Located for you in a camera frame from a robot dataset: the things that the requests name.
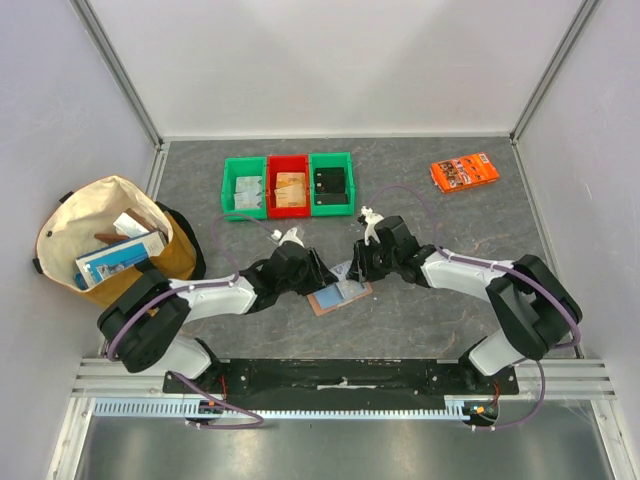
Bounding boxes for tan leather card holder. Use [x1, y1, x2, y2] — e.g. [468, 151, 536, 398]
[307, 262, 373, 316]

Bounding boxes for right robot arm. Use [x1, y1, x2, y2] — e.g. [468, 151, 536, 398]
[347, 207, 583, 394]

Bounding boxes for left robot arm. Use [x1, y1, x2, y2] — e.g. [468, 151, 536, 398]
[98, 241, 338, 393]

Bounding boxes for beige cards in red bin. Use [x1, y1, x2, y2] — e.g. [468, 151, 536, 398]
[274, 172, 307, 208]

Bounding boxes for grey cards in green bin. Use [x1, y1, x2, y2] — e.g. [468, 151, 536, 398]
[233, 176, 263, 210]

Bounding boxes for black cards in green bin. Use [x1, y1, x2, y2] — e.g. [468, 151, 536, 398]
[314, 167, 348, 205]

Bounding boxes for right green plastic bin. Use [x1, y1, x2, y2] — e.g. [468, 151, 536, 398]
[309, 152, 356, 217]

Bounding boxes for green plastic bin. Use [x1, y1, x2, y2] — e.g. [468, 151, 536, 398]
[220, 156, 267, 220]
[309, 152, 356, 217]

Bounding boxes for red plastic bin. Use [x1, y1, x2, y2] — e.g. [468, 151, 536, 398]
[266, 155, 311, 219]

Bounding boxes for left green plastic bin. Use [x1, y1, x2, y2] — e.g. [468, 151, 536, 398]
[220, 156, 267, 220]

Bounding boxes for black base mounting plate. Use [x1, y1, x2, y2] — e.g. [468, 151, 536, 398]
[162, 357, 521, 409]

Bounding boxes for orange screw box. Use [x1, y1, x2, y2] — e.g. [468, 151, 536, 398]
[429, 152, 500, 194]

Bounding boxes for white packet in bag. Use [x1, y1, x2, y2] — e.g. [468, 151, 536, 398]
[113, 212, 150, 238]

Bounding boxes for brown item in bag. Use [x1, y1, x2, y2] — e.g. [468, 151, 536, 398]
[94, 209, 156, 245]

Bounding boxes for blue book in bag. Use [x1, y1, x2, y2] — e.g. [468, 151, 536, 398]
[74, 230, 166, 291]

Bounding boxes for cream and tan tote bag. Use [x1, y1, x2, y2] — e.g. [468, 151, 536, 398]
[34, 175, 206, 308]

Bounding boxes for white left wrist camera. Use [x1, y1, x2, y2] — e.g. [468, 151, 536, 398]
[270, 227, 304, 246]

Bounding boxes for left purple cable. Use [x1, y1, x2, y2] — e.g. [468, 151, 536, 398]
[104, 213, 281, 430]

